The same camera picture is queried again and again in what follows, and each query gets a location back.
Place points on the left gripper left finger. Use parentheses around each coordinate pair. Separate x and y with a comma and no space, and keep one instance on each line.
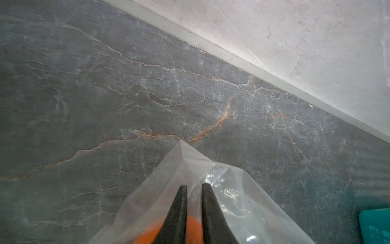
(173,230)

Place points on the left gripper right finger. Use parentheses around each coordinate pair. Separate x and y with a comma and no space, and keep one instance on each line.
(214,226)

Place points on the teal plastic basket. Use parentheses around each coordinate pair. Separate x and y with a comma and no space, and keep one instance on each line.
(375,226)

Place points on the orange seven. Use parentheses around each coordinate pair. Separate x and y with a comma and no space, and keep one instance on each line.
(194,234)

